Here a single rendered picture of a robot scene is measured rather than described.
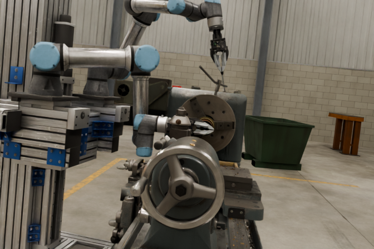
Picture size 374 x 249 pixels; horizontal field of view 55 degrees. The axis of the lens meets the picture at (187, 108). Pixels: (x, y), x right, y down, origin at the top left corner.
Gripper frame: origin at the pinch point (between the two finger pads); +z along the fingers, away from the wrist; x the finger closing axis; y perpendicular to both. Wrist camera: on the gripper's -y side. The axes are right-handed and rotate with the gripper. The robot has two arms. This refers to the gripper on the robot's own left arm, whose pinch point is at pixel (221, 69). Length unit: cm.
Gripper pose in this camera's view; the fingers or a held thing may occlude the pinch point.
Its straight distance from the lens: 179.1
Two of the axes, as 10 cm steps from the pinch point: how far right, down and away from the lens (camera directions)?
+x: 9.9, -1.3, -1.0
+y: -0.9, 0.4, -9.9
